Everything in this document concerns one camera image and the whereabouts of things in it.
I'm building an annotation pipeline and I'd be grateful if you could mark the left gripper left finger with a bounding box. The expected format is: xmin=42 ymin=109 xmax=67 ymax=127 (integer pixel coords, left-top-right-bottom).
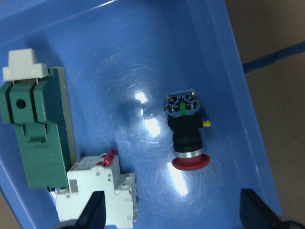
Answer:
xmin=53 ymin=190 xmax=106 ymax=229

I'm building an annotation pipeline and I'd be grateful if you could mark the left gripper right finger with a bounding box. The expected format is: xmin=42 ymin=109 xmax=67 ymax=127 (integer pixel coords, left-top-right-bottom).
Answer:
xmin=239 ymin=188 xmax=305 ymax=229

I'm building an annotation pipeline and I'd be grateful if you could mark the red emergency stop button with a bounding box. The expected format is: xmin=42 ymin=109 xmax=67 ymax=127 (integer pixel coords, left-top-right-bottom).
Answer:
xmin=163 ymin=89 xmax=211 ymax=171

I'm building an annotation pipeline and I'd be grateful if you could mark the white circuit breaker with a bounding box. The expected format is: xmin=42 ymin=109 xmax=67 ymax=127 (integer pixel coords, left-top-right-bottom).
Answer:
xmin=55 ymin=149 xmax=138 ymax=229

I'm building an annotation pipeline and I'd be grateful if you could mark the blue plastic tray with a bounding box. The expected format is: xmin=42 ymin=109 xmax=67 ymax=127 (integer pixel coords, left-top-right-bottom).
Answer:
xmin=0 ymin=0 xmax=282 ymax=229

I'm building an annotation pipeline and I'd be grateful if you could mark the green switch module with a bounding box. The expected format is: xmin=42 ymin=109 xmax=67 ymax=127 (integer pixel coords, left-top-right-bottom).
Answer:
xmin=0 ymin=49 xmax=76 ymax=191

